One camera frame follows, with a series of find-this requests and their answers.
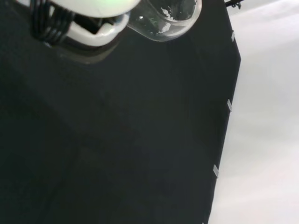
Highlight black cloth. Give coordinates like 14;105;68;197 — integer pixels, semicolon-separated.
0;0;242;224

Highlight black tripod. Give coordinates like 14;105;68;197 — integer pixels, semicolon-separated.
223;0;244;9

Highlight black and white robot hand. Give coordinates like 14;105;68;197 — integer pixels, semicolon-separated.
14;0;143;49

